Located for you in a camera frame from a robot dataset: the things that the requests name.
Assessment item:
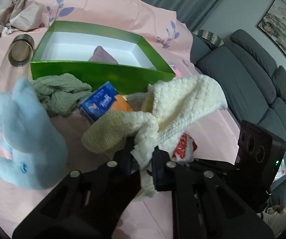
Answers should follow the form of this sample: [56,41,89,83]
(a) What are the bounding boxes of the grey sofa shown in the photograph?
[191,29,286,206]

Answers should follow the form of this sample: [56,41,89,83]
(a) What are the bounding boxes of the crumpled beige cloth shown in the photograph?
[0,0,42,36]

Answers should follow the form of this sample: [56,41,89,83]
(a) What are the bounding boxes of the green cardboard box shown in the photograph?
[30,21,175,95]

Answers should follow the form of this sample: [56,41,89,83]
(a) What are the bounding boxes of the blue orange tissue pack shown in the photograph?
[79,81,133,123]

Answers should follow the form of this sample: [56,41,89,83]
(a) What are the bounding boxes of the red white sock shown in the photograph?
[172,133,198,163]

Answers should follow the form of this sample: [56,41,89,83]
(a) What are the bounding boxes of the pink cartoon paper cup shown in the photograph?
[169,64,183,78]

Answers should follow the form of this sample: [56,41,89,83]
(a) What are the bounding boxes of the grey purple microfibre cloth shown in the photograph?
[89,46,118,64]

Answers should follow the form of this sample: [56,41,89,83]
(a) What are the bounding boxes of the blue plush toy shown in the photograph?
[0,77,68,190]

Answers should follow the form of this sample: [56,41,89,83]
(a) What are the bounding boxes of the striped cushion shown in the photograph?
[194,29,224,50]

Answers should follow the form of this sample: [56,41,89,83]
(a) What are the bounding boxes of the clear glass jar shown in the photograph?
[0,34,35,92]

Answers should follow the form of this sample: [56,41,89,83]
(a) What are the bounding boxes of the cream fluffy towel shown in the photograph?
[81,75,228,201]

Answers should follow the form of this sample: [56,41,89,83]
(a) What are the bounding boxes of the framed landscape painting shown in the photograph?
[257,0,286,57]

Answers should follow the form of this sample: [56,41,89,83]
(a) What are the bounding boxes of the green knitted cloth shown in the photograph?
[31,73,92,117]

